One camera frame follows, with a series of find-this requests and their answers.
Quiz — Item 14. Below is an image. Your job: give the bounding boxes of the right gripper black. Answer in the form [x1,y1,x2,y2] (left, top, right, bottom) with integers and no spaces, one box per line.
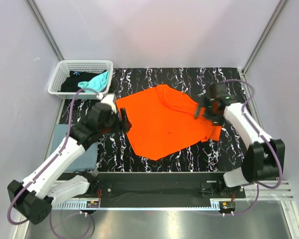
[193,96,225,127]

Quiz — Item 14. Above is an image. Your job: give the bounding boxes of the orange t shirt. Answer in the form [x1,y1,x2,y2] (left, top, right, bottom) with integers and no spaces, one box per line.
[116,84,221,161]

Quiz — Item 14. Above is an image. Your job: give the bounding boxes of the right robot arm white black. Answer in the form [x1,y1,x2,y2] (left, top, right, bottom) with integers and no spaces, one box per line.
[194,82,285,198]

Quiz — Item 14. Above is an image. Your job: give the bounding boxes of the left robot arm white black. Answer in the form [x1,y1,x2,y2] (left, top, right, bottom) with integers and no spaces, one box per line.
[7,102,132,225]

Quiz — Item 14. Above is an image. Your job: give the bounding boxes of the black marbled table mat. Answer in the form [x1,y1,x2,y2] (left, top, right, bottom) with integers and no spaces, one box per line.
[57,67,270,173]

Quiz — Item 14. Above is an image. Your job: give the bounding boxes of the teal t shirt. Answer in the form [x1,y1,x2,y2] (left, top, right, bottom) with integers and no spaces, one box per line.
[78,71,109,93]

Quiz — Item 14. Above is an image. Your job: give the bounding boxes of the folded grey-blue t shirt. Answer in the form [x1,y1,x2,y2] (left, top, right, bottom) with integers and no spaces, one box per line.
[45,123,100,173]

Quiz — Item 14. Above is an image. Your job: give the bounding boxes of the white plastic laundry basket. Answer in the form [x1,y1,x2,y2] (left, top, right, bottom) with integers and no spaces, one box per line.
[48,60,113,100]

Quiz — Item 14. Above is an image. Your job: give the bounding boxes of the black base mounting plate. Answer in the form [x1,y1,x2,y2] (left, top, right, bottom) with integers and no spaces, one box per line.
[68,171,246,200]

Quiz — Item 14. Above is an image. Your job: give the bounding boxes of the black t shirt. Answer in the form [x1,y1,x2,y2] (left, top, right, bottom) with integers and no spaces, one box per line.
[60,70,106,92]

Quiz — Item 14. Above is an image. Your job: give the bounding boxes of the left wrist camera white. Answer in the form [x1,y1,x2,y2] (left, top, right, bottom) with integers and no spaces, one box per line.
[101,93,117,114]

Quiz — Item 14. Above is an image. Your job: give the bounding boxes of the slotted cable duct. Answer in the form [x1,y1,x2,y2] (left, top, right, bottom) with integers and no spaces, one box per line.
[53,199,225,211]

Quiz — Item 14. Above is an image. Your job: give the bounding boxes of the aluminium frame rail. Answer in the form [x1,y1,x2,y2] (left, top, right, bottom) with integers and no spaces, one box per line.
[48,180,293,201]

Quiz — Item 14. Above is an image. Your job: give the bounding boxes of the right corner aluminium post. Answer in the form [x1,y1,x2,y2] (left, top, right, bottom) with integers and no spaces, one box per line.
[241,0,289,76]

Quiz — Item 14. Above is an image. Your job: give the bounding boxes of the corner aluminium post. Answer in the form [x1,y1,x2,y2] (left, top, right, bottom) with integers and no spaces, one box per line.
[241,0,289,76]
[25,0,65,61]

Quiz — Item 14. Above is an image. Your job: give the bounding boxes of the left corner aluminium post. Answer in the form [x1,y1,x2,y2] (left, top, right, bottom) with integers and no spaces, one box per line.
[25,0,65,61]

